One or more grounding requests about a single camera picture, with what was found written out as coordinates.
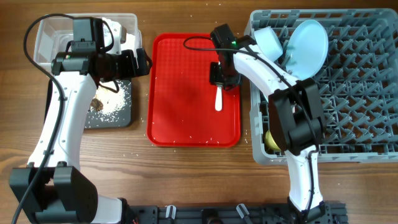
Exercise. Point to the grey dishwasher rack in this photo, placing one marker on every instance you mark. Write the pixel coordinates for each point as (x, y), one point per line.
(358, 81)

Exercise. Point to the light blue bowl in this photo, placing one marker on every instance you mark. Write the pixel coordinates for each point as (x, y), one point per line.
(269, 43)

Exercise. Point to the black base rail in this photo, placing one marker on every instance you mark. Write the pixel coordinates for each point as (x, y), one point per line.
(267, 214)

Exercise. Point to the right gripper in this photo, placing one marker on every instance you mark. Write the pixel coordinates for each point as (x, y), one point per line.
(214, 78)

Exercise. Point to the yellow cup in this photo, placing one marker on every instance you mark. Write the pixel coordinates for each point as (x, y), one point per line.
(269, 141)

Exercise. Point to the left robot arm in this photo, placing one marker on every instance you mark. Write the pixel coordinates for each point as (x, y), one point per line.
(51, 187)

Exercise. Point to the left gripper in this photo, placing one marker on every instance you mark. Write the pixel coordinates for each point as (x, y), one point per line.
(130, 70)

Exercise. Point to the clear plastic bin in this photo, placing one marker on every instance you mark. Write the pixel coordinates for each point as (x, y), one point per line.
(55, 32)

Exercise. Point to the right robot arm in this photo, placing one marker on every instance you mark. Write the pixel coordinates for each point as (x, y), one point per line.
(296, 118)

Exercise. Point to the white napkin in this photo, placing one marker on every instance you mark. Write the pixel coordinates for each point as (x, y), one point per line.
(122, 39)

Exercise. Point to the red serving tray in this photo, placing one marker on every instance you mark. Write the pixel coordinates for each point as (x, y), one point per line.
(181, 107)

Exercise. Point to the light blue plate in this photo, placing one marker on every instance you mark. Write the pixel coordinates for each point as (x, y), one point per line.
(306, 50)

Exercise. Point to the white plastic spoon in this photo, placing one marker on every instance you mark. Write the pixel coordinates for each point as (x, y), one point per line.
(219, 99)

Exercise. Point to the rice and food scraps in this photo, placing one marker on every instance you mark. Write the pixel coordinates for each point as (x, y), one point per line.
(106, 102)

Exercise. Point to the black waste tray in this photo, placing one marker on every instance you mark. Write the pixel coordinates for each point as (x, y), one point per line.
(121, 115)

